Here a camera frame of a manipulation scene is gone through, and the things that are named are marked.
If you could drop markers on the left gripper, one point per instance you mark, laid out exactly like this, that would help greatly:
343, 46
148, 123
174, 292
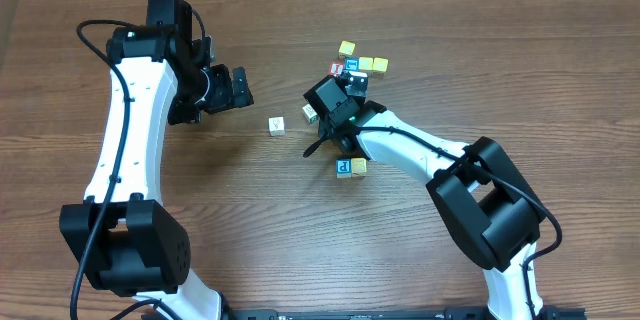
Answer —
231, 90

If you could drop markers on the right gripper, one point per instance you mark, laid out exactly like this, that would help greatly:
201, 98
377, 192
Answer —
327, 133

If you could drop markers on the plain white wooden block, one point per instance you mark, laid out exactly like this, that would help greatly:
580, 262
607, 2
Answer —
276, 126

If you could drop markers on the white patterned block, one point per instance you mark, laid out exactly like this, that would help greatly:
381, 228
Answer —
310, 114

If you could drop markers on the blue P block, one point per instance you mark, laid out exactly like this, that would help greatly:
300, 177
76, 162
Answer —
343, 168

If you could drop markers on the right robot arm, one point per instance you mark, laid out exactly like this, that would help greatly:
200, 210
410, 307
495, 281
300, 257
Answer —
488, 208

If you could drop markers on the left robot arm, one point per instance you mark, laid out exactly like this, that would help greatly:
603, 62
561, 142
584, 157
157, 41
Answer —
162, 73

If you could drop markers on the blue letter block in row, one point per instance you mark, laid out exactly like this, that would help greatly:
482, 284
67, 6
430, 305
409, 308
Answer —
351, 64

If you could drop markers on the yellow block middle row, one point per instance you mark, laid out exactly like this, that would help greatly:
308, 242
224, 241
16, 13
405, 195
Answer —
365, 64

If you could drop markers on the yellow block row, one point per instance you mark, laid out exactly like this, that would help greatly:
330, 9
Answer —
380, 66
365, 64

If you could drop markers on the red letter block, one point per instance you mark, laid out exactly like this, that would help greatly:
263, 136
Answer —
336, 68

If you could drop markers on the yellow block right row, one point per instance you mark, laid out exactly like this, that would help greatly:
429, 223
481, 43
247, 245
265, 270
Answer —
380, 66

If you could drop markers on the yellow block top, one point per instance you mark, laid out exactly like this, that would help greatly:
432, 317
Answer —
346, 49

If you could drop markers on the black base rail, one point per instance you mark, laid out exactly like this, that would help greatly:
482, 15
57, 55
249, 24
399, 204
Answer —
455, 313

